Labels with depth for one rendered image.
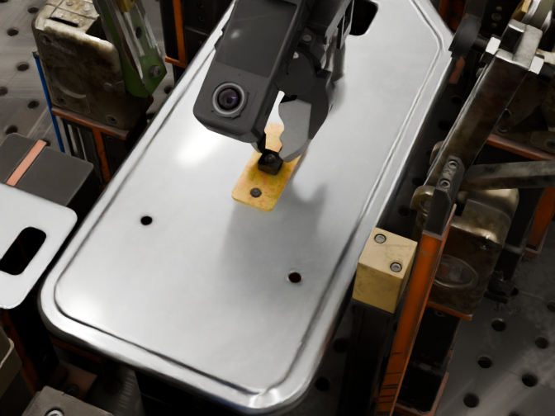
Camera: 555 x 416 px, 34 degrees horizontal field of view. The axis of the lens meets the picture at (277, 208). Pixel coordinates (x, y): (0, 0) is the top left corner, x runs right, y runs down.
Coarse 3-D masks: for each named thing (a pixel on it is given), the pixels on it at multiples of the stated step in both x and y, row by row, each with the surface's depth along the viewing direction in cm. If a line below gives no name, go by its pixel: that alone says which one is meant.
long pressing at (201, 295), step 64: (384, 0) 89; (192, 64) 84; (384, 64) 84; (448, 64) 84; (192, 128) 79; (320, 128) 80; (384, 128) 80; (128, 192) 75; (192, 192) 75; (320, 192) 76; (384, 192) 75; (64, 256) 72; (128, 256) 72; (192, 256) 72; (256, 256) 72; (320, 256) 72; (64, 320) 69; (128, 320) 68; (192, 320) 69; (256, 320) 69; (320, 320) 68; (192, 384) 66; (256, 384) 66
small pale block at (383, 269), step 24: (384, 240) 65; (408, 240) 65; (360, 264) 64; (384, 264) 64; (408, 264) 64; (360, 288) 67; (384, 288) 65; (360, 312) 70; (384, 312) 68; (360, 336) 73; (384, 336) 72; (360, 360) 76; (360, 384) 80; (360, 408) 84
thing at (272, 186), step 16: (272, 128) 78; (272, 144) 78; (256, 160) 77; (240, 176) 76; (256, 176) 76; (272, 176) 76; (288, 176) 76; (240, 192) 75; (272, 192) 75; (272, 208) 74
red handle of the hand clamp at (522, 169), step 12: (480, 168) 66; (492, 168) 66; (504, 168) 65; (516, 168) 64; (528, 168) 64; (540, 168) 63; (552, 168) 63; (468, 180) 66; (480, 180) 66; (492, 180) 65; (504, 180) 65; (516, 180) 64; (528, 180) 64; (540, 180) 63; (552, 180) 63
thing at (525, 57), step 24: (480, 24) 57; (456, 48) 56; (480, 48) 57; (504, 48) 57; (528, 48) 56; (504, 72) 56; (528, 72) 56; (552, 72) 56; (480, 96) 58; (504, 96) 57; (456, 120) 65; (480, 120) 60; (456, 144) 62; (480, 144) 61; (432, 168) 70
